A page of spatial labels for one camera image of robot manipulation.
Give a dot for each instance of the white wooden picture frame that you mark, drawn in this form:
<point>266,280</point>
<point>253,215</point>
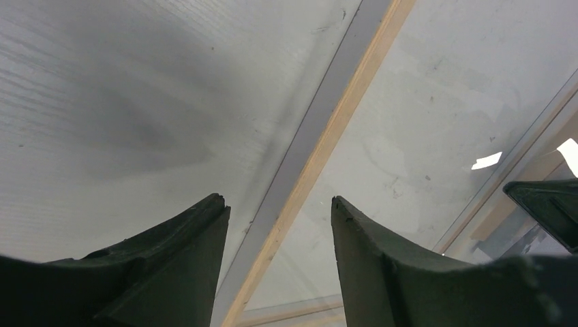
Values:
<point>325,149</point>

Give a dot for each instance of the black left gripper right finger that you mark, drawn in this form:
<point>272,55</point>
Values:
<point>387,280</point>

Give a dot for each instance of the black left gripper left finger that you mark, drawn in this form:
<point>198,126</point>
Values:
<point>164,276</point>

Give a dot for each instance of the clear glass pane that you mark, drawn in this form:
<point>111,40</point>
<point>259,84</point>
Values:
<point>429,158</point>

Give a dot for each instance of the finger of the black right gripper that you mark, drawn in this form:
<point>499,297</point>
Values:
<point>552,204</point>

